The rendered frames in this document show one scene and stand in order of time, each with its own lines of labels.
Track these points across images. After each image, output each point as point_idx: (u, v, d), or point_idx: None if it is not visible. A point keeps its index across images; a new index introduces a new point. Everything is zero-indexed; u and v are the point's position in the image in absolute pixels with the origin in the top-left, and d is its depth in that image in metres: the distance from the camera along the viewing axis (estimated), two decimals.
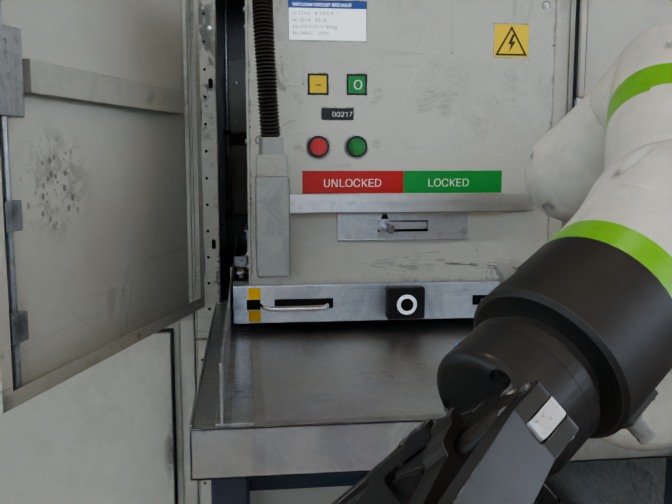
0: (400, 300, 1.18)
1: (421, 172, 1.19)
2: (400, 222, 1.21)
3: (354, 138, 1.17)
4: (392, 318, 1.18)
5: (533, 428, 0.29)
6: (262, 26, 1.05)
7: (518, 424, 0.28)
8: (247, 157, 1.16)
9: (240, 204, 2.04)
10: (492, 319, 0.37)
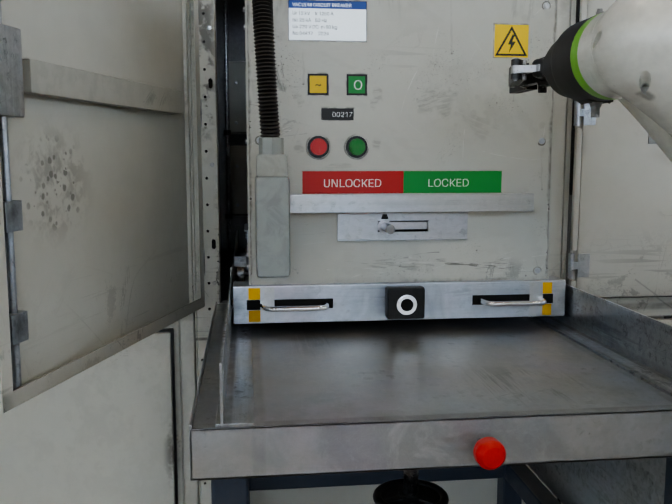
0: (400, 300, 1.18)
1: (421, 172, 1.19)
2: (400, 222, 1.21)
3: (354, 138, 1.17)
4: (392, 318, 1.18)
5: (515, 69, 0.94)
6: (262, 26, 1.05)
7: None
8: (247, 157, 1.16)
9: (240, 204, 2.04)
10: None
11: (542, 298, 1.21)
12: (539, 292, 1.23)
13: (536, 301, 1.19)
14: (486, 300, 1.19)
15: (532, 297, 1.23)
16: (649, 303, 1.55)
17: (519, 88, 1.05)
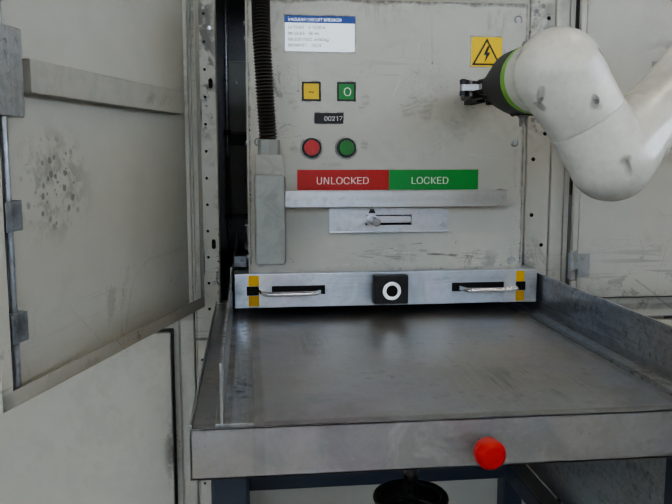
0: (386, 287, 1.30)
1: (405, 170, 1.32)
2: (386, 216, 1.33)
3: (344, 140, 1.30)
4: (378, 303, 1.31)
5: (463, 87, 1.16)
6: (260, 40, 1.18)
7: None
8: (247, 157, 1.28)
9: (240, 204, 2.04)
10: None
11: (515, 285, 1.34)
12: (513, 280, 1.35)
13: (509, 288, 1.31)
14: (464, 287, 1.32)
15: (506, 284, 1.35)
16: (649, 303, 1.55)
17: (471, 101, 1.27)
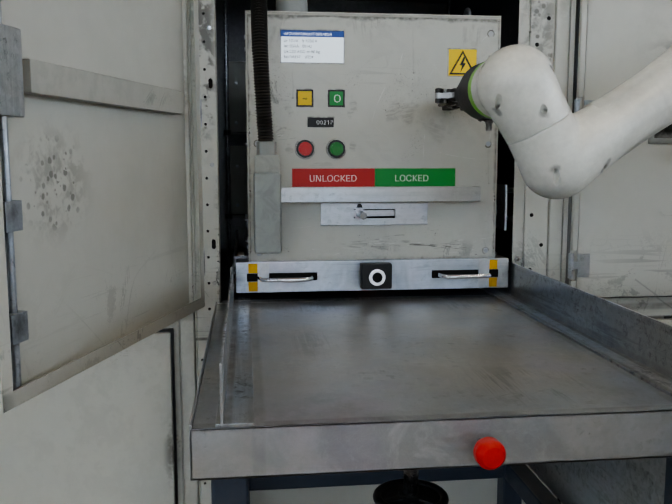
0: (372, 274, 1.45)
1: (389, 169, 1.46)
2: (372, 210, 1.48)
3: (334, 142, 1.44)
4: (365, 288, 1.45)
5: (438, 95, 1.31)
6: (259, 53, 1.32)
7: None
8: (247, 157, 1.43)
9: (240, 204, 2.04)
10: None
11: (488, 272, 1.48)
12: (486, 268, 1.50)
13: (482, 274, 1.46)
14: (442, 274, 1.46)
15: (480, 272, 1.50)
16: (649, 303, 1.55)
17: (447, 107, 1.42)
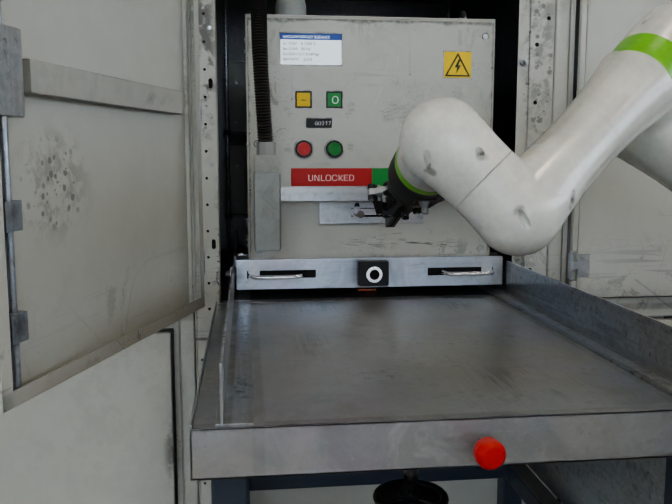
0: (369, 271, 1.48)
1: (386, 169, 1.50)
2: (369, 209, 1.51)
3: (332, 142, 1.48)
4: (362, 285, 1.49)
5: None
6: (259, 55, 1.36)
7: None
8: (247, 157, 1.46)
9: (240, 204, 2.04)
10: None
11: (491, 270, 1.52)
12: (489, 265, 1.53)
13: (485, 272, 1.50)
14: (446, 271, 1.50)
15: (483, 269, 1.53)
16: (649, 303, 1.55)
17: (389, 219, 1.28)
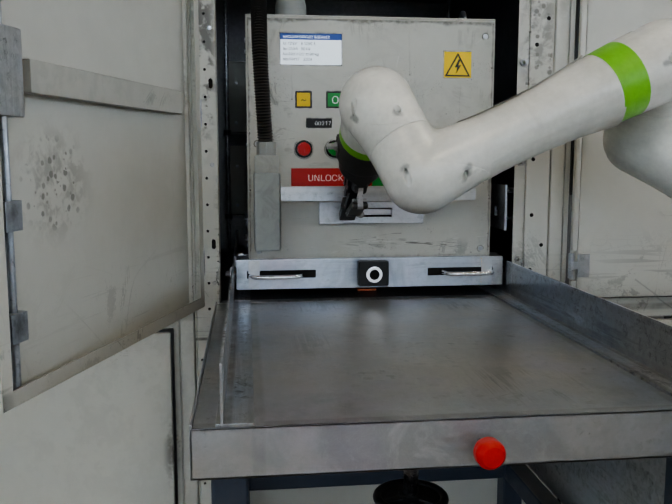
0: (369, 271, 1.48)
1: None
2: (369, 209, 1.51)
3: (332, 142, 1.48)
4: (362, 285, 1.49)
5: None
6: (259, 55, 1.36)
7: None
8: (247, 157, 1.46)
9: (240, 204, 2.04)
10: None
11: (491, 270, 1.52)
12: (489, 265, 1.53)
13: (485, 272, 1.50)
14: (446, 271, 1.50)
15: (483, 269, 1.53)
16: (649, 303, 1.55)
17: (343, 203, 1.42)
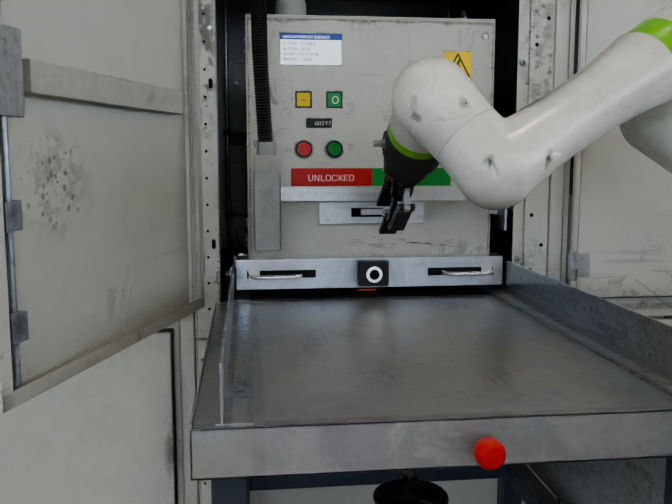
0: (369, 271, 1.48)
1: None
2: None
3: (332, 142, 1.48)
4: (362, 285, 1.49)
5: None
6: (259, 55, 1.36)
7: None
8: (247, 157, 1.46)
9: (240, 204, 2.04)
10: None
11: (491, 270, 1.52)
12: (489, 265, 1.53)
13: (485, 272, 1.50)
14: (446, 271, 1.50)
15: (483, 269, 1.53)
16: (649, 303, 1.55)
17: (381, 192, 1.34)
